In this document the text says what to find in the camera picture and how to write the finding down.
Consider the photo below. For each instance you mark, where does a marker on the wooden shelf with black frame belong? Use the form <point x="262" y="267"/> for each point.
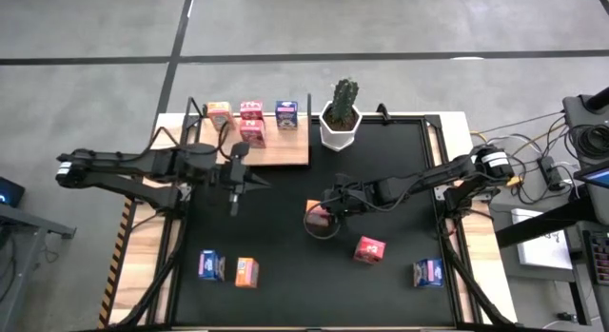
<point x="285" y="153"/>

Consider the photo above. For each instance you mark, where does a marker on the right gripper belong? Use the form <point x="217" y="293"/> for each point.
<point x="352" y="194"/>

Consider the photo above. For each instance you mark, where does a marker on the grey equipment cart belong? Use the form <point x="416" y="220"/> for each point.
<point x="578" y="111"/>

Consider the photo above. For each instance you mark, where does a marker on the black keypad device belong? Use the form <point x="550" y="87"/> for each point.
<point x="598" y="258"/>

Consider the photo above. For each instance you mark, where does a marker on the orange Mini Wheats cereal box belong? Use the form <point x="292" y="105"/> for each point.
<point x="220" y="114"/>
<point x="315" y="219"/>
<point x="247" y="272"/>

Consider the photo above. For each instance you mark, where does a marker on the laptop with blue screen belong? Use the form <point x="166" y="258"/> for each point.
<point x="597" y="176"/>

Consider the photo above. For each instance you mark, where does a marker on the dark tablet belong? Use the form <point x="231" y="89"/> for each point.
<point x="9" y="191"/>

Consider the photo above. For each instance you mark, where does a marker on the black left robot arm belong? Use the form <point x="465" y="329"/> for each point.
<point x="119" y="168"/>

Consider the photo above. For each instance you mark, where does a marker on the black aluminium table frame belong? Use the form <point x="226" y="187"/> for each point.
<point x="409" y="118"/>

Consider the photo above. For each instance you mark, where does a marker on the grey metal side table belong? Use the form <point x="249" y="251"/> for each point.
<point x="28" y="222"/>

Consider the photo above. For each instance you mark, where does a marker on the blue Frosted Flakes cereal box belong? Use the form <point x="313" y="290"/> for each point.
<point x="211" y="265"/>
<point x="428" y="273"/>
<point x="286" y="114"/>

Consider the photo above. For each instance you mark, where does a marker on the black stand bar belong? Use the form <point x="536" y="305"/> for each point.
<point x="537" y="227"/>

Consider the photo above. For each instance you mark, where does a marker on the red Froot Loops cereal box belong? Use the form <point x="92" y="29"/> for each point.
<point x="252" y="132"/>
<point x="251" y="109"/>
<point x="369" y="250"/>

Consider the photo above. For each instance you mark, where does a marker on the black table mat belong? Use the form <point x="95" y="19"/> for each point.
<point x="333" y="294"/>

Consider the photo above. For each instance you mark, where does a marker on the yellow black hazard strip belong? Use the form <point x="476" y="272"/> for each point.
<point x="115" y="265"/>

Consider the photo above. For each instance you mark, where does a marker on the white flat box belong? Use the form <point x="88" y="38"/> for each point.
<point x="542" y="251"/>

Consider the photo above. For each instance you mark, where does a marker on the white plant pot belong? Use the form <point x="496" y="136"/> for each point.
<point x="335" y="139"/>

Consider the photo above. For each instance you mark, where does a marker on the black clamp bracket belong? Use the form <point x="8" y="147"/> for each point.
<point x="382" y="111"/>

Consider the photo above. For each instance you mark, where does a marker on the black power brick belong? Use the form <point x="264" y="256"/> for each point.
<point x="552" y="172"/>

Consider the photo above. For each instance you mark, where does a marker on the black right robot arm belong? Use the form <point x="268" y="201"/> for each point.
<point x="428" y="177"/>

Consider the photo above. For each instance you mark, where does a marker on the small black plug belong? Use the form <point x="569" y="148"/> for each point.
<point x="565" y="317"/>

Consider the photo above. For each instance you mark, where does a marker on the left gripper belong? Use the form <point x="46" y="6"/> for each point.
<point x="234" y="177"/>

